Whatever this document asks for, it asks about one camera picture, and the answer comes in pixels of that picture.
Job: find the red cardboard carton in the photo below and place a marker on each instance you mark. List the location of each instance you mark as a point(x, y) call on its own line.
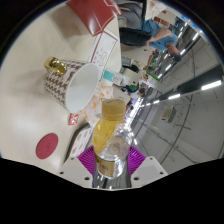
point(95, 15)

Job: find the group of ceiling lights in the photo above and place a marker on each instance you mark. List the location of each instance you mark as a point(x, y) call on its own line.
point(210, 85)

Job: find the person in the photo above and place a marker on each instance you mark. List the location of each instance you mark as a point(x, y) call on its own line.
point(160, 36)
point(131, 87)

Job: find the white card with red frame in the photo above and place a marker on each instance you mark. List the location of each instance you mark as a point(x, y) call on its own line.
point(103, 50)

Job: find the printed paper tray liner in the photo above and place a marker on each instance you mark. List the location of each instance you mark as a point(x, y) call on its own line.
point(81, 140)

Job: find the ceiling air conditioner unit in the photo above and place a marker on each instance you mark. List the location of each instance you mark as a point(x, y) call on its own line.
point(167, 113)

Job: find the small clear bottle teal label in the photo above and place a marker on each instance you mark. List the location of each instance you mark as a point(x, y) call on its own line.
point(108, 76)

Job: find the clear tea bottle tan cap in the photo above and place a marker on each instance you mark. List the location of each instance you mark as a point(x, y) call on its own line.
point(110, 140)

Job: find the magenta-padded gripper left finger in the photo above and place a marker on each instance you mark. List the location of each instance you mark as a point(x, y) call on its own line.
point(86, 160)

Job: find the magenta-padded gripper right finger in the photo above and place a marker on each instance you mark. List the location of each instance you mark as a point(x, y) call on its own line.
point(136, 160)

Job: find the black backpack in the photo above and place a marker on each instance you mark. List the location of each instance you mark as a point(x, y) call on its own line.
point(133, 36)

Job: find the small red sauce packet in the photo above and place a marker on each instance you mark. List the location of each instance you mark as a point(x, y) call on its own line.
point(73, 119)

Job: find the flat round red coaster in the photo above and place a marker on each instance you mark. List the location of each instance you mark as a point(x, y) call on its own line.
point(47, 146)

